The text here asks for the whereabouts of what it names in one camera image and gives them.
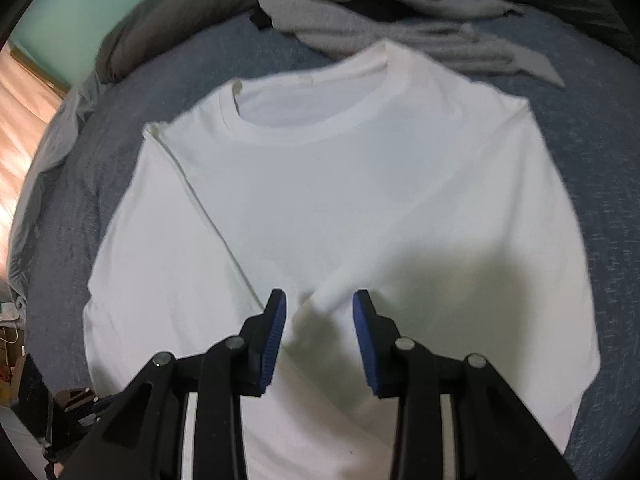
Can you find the grey knit garment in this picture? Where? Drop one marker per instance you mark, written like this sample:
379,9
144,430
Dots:
375,10

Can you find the blue speckled bedspread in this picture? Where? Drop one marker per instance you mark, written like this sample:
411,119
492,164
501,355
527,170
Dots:
610,160

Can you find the peach window curtain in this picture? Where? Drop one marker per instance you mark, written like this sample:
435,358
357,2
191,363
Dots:
25,110

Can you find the white long-sleeve shirt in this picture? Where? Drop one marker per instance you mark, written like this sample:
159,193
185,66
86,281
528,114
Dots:
350,185

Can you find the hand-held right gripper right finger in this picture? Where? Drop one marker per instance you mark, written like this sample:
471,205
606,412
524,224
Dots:
367,345

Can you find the light blue bed sheet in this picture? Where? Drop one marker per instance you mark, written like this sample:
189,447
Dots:
45,160

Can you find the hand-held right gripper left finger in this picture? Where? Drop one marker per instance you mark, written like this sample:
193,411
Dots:
272,345

